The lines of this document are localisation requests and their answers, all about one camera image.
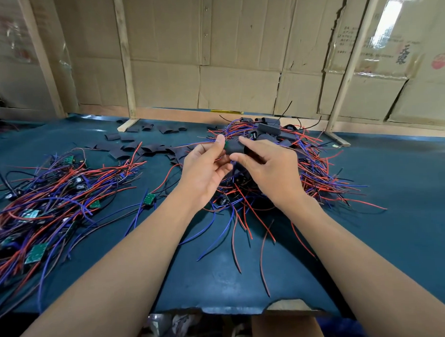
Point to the pile of unsleeved wired boards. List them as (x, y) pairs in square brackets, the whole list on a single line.
[(40, 204)]

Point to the thin wooden post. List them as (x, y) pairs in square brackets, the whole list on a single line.
[(124, 57)]

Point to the wooden ledge board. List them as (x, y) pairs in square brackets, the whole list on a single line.
[(397, 126)]

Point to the pile of sleeved wired boards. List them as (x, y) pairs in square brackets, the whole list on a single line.
[(322, 173)]

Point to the crumpled white paper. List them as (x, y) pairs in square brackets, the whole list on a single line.
[(181, 326)]

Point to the pale slanted wooden post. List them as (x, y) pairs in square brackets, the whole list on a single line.
[(354, 54)]

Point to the person's right forearm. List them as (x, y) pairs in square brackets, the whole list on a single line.
[(374, 277)]

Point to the person's leg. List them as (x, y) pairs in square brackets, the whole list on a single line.
[(288, 329)]

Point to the pile of black sleeve pieces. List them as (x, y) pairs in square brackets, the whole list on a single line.
[(119, 153)]

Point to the person's left forearm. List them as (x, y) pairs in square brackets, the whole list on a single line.
[(95, 290)]

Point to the blue container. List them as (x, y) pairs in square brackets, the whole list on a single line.
[(340, 329)]

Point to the tan cardboard flap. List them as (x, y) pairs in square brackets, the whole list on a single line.
[(295, 306)]

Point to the person's right hand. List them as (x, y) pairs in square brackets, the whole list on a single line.
[(278, 171)]

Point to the clear plastic sheet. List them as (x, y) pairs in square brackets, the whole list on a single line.
[(385, 20)]

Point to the black sleeve piece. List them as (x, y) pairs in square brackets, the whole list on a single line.
[(235, 145)]

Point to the yellow strip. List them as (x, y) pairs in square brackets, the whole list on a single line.
[(225, 111)]

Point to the person's left hand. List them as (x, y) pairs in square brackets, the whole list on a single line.
[(201, 175)]

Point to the wide wooden post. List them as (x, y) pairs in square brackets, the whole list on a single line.
[(41, 60)]

